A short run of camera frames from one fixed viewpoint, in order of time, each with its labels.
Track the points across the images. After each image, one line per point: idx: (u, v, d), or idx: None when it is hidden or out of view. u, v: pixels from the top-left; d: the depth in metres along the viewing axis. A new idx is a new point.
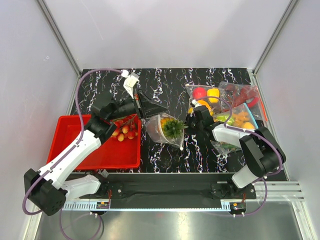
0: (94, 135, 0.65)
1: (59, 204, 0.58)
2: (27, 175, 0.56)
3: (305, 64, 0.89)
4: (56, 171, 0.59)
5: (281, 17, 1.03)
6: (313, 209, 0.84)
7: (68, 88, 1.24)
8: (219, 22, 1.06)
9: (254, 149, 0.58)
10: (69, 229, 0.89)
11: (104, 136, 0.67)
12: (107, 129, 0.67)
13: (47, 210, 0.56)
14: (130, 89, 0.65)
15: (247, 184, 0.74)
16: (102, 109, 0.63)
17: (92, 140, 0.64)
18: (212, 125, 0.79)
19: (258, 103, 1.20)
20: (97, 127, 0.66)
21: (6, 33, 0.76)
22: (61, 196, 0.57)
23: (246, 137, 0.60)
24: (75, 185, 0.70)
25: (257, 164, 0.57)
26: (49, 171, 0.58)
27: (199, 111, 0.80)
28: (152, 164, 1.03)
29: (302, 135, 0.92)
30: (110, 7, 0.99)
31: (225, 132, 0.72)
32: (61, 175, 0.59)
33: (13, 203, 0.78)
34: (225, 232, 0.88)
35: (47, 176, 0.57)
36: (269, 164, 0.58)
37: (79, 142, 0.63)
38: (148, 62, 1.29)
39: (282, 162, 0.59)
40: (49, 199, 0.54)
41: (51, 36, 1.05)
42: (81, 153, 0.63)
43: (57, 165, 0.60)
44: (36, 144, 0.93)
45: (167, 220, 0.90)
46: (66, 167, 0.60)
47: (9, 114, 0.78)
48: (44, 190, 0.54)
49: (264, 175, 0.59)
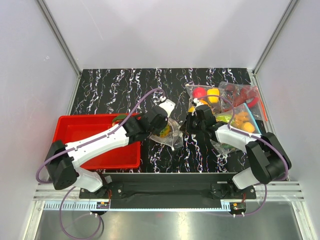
0: (126, 133, 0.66)
1: (68, 183, 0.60)
2: (55, 145, 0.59)
3: (305, 64, 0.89)
4: (80, 151, 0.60)
5: (281, 17, 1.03)
6: (313, 209, 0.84)
7: (68, 88, 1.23)
8: (219, 23, 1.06)
9: (260, 157, 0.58)
10: (70, 229, 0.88)
11: (133, 137, 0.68)
12: (140, 133, 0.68)
13: (56, 185, 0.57)
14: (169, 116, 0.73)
15: (247, 185, 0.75)
16: (157, 117, 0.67)
17: (122, 137, 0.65)
18: (215, 126, 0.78)
19: (258, 103, 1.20)
20: (131, 127, 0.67)
21: (6, 33, 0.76)
22: (73, 176, 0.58)
23: (252, 143, 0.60)
24: (85, 175, 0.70)
25: (263, 172, 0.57)
26: (74, 148, 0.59)
27: (202, 110, 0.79)
28: (152, 164, 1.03)
29: (301, 135, 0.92)
30: (110, 7, 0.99)
31: (229, 135, 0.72)
32: (82, 157, 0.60)
33: (12, 204, 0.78)
34: (225, 232, 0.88)
35: (70, 153, 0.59)
36: (275, 171, 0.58)
37: (110, 134, 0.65)
38: (148, 62, 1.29)
39: (288, 168, 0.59)
40: (62, 175, 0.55)
41: (51, 36, 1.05)
42: (108, 145, 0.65)
43: (83, 146, 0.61)
44: (36, 143, 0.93)
45: (167, 220, 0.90)
46: (90, 151, 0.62)
47: (9, 114, 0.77)
48: (62, 164, 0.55)
49: (270, 182, 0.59)
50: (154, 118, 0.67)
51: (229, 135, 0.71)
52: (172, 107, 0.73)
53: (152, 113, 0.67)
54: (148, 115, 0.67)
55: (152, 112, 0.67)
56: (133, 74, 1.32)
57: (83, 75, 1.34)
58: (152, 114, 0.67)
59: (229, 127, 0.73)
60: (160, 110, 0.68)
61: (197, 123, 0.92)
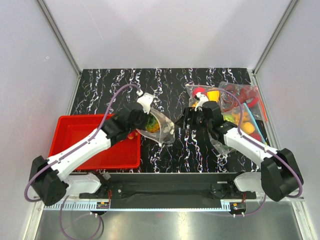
0: (106, 135, 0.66)
1: (58, 196, 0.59)
2: (36, 162, 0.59)
3: (305, 63, 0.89)
4: (63, 163, 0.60)
5: (281, 17, 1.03)
6: (313, 209, 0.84)
7: (68, 88, 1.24)
8: (219, 22, 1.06)
9: (275, 176, 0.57)
10: (70, 229, 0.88)
11: (115, 138, 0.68)
12: (120, 132, 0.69)
13: (46, 200, 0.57)
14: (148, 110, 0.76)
15: (248, 188, 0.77)
16: (132, 112, 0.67)
17: (103, 141, 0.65)
18: (223, 127, 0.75)
19: (258, 103, 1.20)
20: (110, 128, 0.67)
21: (6, 32, 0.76)
22: (62, 188, 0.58)
23: (268, 161, 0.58)
24: (76, 182, 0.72)
25: (277, 190, 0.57)
26: (57, 161, 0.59)
27: (210, 108, 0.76)
28: (152, 164, 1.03)
29: (301, 135, 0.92)
30: (110, 7, 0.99)
31: (240, 143, 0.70)
32: (67, 168, 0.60)
33: (12, 204, 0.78)
34: (225, 232, 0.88)
35: (54, 166, 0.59)
36: (287, 189, 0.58)
37: (91, 139, 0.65)
38: (148, 62, 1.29)
39: (301, 184, 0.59)
40: (50, 189, 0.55)
41: (51, 36, 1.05)
42: (91, 151, 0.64)
43: (65, 157, 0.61)
44: (36, 144, 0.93)
45: (167, 220, 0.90)
46: (74, 161, 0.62)
47: (9, 114, 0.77)
48: (47, 179, 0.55)
49: (280, 198, 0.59)
50: (130, 114, 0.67)
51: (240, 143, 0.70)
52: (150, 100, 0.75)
53: (125, 110, 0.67)
54: (123, 113, 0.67)
55: (125, 108, 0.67)
56: (133, 74, 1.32)
57: (83, 75, 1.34)
58: (126, 110, 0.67)
59: (241, 134, 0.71)
60: (135, 106, 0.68)
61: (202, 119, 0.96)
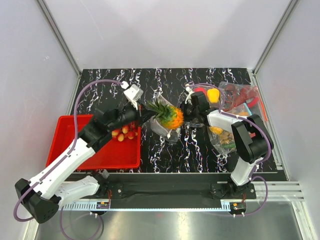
0: (87, 144, 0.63)
1: (51, 212, 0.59)
2: (19, 185, 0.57)
3: (305, 63, 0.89)
4: (46, 182, 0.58)
5: (281, 17, 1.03)
6: (313, 209, 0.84)
7: (68, 88, 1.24)
8: (219, 23, 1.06)
9: (244, 135, 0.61)
10: (70, 229, 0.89)
11: (98, 144, 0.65)
12: (101, 137, 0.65)
13: (38, 219, 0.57)
14: (135, 102, 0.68)
15: (245, 178, 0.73)
16: (105, 114, 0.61)
17: (84, 150, 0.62)
18: (208, 111, 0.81)
19: (258, 103, 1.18)
20: (90, 135, 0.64)
21: (6, 33, 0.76)
22: (52, 206, 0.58)
23: (238, 123, 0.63)
24: (72, 190, 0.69)
25: (246, 149, 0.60)
26: (38, 182, 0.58)
27: (196, 96, 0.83)
28: (152, 164, 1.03)
29: (301, 135, 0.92)
30: (109, 7, 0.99)
31: (219, 118, 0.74)
32: (50, 187, 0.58)
33: (12, 204, 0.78)
34: (225, 232, 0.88)
35: (36, 188, 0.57)
36: (257, 150, 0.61)
37: (71, 152, 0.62)
38: (148, 62, 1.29)
39: (271, 149, 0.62)
40: (38, 210, 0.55)
41: (51, 36, 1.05)
42: (73, 163, 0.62)
43: (47, 176, 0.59)
44: (36, 143, 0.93)
45: (167, 219, 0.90)
46: (56, 178, 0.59)
47: (9, 114, 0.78)
48: (33, 202, 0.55)
49: (252, 160, 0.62)
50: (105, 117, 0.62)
51: (219, 118, 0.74)
52: (134, 94, 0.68)
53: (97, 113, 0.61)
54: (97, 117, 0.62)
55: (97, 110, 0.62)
56: (133, 74, 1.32)
57: (83, 75, 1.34)
58: (98, 113, 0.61)
59: (219, 111, 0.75)
60: (110, 106, 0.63)
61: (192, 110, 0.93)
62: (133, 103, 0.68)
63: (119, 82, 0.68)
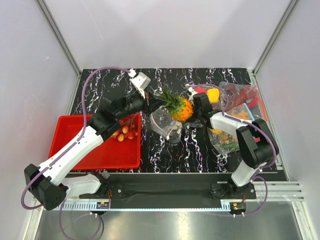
0: (96, 131, 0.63)
1: (60, 198, 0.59)
2: (27, 171, 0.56)
3: (305, 63, 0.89)
4: (55, 168, 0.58)
5: (281, 17, 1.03)
6: (313, 209, 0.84)
7: (68, 88, 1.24)
8: (219, 23, 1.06)
9: (249, 140, 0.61)
10: (69, 229, 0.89)
11: (106, 132, 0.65)
12: (110, 125, 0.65)
13: (47, 205, 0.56)
14: (142, 90, 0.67)
15: (246, 180, 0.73)
16: (113, 102, 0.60)
17: (94, 138, 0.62)
18: (211, 113, 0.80)
19: (258, 103, 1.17)
20: (99, 123, 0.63)
21: (6, 33, 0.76)
22: (60, 192, 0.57)
23: (243, 128, 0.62)
24: (79, 182, 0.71)
25: (251, 155, 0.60)
26: (48, 167, 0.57)
27: (199, 97, 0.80)
28: (152, 164, 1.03)
29: (301, 135, 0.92)
30: (109, 7, 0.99)
31: (223, 121, 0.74)
32: (59, 173, 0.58)
33: (12, 204, 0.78)
34: (225, 232, 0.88)
35: (46, 173, 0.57)
36: (262, 155, 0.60)
37: (81, 139, 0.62)
38: (148, 62, 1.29)
39: (275, 154, 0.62)
40: (47, 196, 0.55)
41: (51, 36, 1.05)
42: (82, 151, 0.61)
43: (57, 162, 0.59)
44: (36, 143, 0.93)
45: (167, 219, 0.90)
46: (66, 164, 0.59)
47: (9, 114, 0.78)
48: (42, 187, 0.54)
49: (257, 165, 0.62)
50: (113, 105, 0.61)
51: (223, 122, 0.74)
52: (141, 82, 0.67)
53: (105, 102, 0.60)
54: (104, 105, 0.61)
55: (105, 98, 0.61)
56: None
57: (82, 75, 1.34)
58: (106, 101, 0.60)
59: (223, 113, 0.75)
60: (117, 95, 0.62)
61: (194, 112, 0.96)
62: (140, 91, 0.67)
63: (126, 70, 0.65)
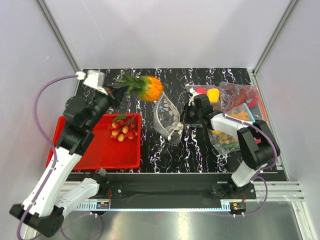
0: (69, 151, 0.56)
1: (58, 223, 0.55)
2: (12, 211, 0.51)
3: (305, 63, 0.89)
4: (40, 202, 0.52)
5: (281, 17, 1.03)
6: (313, 209, 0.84)
7: (68, 88, 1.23)
8: (219, 22, 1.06)
9: (250, 142, 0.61)
10: (70, 229, 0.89)
11: (81, 146, 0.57)
12: (82, 139, 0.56)
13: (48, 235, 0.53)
14: (101, 88, 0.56)
15: (246, 180, 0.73)
16: (75, 117, 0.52)
17: (69, 159, 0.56)
18: (211, 114, 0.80)
19: (258, 103, 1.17)
20: (69, 141, 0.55)
21: (6, 33, 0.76)
22: (55, 219, 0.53)
23: (244, 129, 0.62)
24: (72, 197, 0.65)
25: (252, 156, 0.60)
26: (32, 204, 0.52)
27: (199, 99, 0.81)
28: (152, 164, 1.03)
29: (302, 135, 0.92)
30: (109, 7, 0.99)
31: (223, 123, 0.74)
32: (46, 205, 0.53)
33: (12, 204, 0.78)
34: (225, 232, 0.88)
35: (32, 210, 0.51)
36: (263, 156, 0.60)
37: (56, 164, 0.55)
38: (148, 62, 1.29)
39: (277, 155, 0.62)
40: (44, 229, 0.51)
41: (50, 36, 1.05)
42: (62, 174, 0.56)
43: (39, 195, 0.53)
44: (35, 144, 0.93)
45: (167, 220, 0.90)
46: (50, 194, 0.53)
47: (9, 114, 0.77)
48: (34, 223, 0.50)
49: (258, 167, 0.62)
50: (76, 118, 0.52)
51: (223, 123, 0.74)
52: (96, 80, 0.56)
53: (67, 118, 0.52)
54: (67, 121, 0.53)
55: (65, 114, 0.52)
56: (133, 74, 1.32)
57: None
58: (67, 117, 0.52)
59: (223, 114, 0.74)
60: (80, 103, 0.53)
61: (194, 113, 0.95)
62: (100, 89, 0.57)
63: (74, 75, 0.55)
